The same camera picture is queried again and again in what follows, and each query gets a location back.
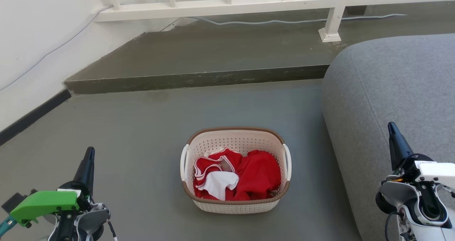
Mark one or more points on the white cloth piece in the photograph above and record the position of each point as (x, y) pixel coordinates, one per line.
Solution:
(220, 184)

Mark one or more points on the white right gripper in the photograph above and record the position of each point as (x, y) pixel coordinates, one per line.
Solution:
(435, 173)

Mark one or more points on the red garment with white trim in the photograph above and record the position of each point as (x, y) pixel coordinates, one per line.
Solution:
(208, 164)

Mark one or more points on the grey fabric sofa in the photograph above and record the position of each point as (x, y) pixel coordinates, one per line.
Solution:
(391, 84)

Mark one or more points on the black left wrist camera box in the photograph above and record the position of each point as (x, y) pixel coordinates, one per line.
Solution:
(14, 200)

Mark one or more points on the black baseboard strip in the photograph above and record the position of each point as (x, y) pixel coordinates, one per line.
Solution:
(32, 116)

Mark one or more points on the cream perforated plastic laundry basket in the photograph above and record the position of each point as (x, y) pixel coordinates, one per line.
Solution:
(234, 141)

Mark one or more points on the white wooden railing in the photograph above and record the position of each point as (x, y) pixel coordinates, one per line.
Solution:
(220, 7)

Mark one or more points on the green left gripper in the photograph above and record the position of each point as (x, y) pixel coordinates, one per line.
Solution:
(42, 203)

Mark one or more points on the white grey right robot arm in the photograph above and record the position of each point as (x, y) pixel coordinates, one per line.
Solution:
(423, 209)

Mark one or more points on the plain red garment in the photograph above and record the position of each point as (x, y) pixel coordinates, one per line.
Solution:
(259, 173)

